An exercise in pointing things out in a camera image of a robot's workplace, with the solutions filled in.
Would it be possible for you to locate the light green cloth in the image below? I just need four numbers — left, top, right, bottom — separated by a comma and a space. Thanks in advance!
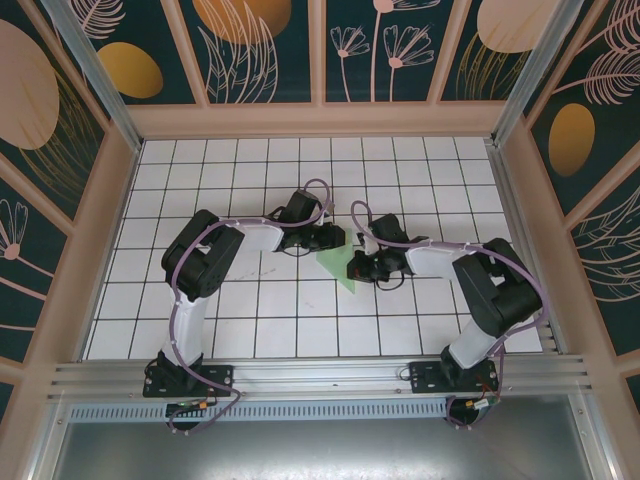
315, 230, 362, 296

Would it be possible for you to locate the grey metal sheet panel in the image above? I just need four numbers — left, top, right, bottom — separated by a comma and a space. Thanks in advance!
49, 394, 614, 480

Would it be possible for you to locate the long aluminium mounting rail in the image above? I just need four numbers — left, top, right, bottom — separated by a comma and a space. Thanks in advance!
46, 353, 600, 403

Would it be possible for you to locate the aluminium side rail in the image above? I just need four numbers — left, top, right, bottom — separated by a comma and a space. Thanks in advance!
487, 142, 569, 357

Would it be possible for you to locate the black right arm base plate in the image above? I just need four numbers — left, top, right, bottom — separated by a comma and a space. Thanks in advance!
408, 360, 500, 395

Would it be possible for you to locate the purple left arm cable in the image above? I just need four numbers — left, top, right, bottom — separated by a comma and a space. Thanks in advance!
169, 178, 335, 436

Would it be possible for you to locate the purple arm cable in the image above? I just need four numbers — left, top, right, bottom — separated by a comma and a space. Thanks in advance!
169, 178, 335, 436
349, 200, 547, 432

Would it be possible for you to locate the slotted grey cable tray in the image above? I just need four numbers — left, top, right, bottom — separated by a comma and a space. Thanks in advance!
67, 399, 451, 423

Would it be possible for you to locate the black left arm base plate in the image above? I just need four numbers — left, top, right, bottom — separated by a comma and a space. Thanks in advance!
142, 364, 236, 399

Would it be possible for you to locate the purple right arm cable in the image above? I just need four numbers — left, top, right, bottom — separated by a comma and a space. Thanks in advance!
349, 200, 547, 432

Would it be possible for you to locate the aluminium frame post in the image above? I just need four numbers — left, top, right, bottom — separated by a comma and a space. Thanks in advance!
39, 0, 145, 154
488, 0, 585, 147

